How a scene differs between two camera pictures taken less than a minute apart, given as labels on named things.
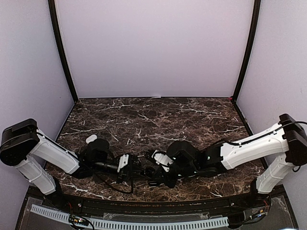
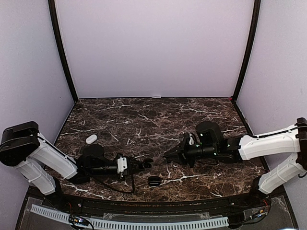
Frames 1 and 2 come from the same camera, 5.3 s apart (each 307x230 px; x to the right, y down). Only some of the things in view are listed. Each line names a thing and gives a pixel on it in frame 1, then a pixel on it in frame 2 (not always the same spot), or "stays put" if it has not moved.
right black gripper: x=164 y=178 -> x=182 y=149
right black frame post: x=257 y=6 stays put
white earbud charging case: x=91 y=138 stays put
